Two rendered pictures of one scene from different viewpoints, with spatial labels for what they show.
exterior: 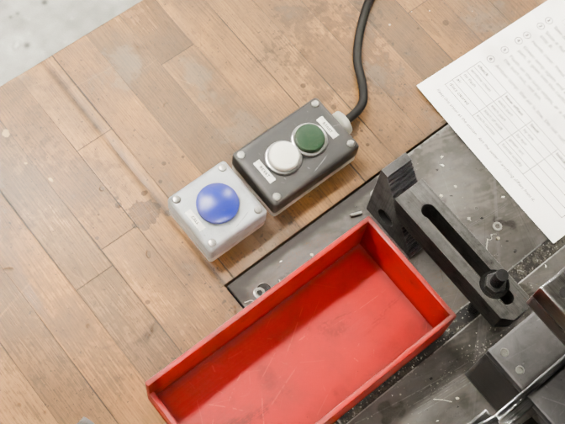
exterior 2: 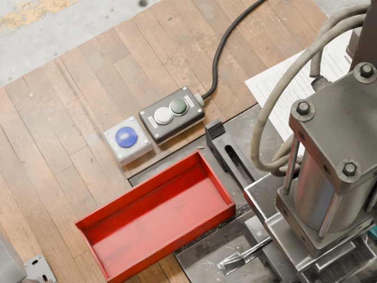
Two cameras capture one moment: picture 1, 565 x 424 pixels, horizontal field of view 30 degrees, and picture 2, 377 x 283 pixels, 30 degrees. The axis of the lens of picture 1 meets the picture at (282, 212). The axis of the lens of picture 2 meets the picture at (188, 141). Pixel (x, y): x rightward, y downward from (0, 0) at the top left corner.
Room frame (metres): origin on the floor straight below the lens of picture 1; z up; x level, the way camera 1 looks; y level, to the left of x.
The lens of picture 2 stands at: (-0.04, -0.27, 2.10)
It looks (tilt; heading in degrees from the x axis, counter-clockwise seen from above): 67 degrees down; 27
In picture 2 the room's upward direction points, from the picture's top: 9 degrees counter-clockwise
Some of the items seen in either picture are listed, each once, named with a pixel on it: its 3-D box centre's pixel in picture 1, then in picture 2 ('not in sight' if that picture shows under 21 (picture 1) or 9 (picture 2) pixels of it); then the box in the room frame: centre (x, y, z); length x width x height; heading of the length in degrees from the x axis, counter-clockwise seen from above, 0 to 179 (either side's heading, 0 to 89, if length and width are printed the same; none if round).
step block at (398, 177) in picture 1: (407, 206); (222, 145); (0.41, -0.11, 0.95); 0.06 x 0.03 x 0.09; 50
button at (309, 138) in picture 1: (308, 141); (178, 108); (0.46, -0.01, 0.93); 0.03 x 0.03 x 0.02
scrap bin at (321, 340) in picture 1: (301, 357); (156, 218); (0.25, -0.04, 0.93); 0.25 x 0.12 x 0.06; 140
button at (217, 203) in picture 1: (217, 205); (126, 137); (0.38, 0.06, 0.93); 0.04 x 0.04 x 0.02
